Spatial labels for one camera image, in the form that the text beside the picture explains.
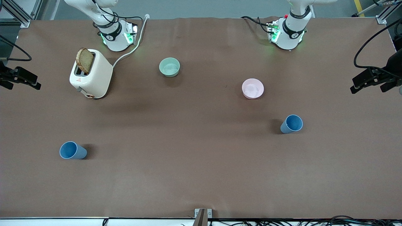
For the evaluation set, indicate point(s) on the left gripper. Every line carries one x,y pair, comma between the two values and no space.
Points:
395,66

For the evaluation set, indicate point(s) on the blue ribbed plastic cup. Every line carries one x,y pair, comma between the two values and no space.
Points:
291,124
73,150

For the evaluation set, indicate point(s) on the brown table cover sheet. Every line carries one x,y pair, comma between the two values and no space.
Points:
201,157

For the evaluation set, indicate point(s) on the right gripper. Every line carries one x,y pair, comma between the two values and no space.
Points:
2,76

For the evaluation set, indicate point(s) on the pale pink bowl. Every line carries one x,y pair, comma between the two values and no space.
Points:
252,88

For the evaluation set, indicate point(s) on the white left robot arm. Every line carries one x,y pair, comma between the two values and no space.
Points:
290,34

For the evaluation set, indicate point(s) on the cream white toaster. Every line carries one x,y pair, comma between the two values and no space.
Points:
97,77

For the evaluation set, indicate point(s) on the mint green bowl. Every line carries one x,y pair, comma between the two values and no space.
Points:
169,67

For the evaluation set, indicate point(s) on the aluminium frame profile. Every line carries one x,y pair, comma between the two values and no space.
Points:
19,14
384,14

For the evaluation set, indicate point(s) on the brown bread slice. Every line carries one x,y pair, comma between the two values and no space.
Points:
85,60

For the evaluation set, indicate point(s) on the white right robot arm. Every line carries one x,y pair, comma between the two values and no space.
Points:
114,37

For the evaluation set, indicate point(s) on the grey metal mounting bracket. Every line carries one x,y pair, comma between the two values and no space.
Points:
203,216

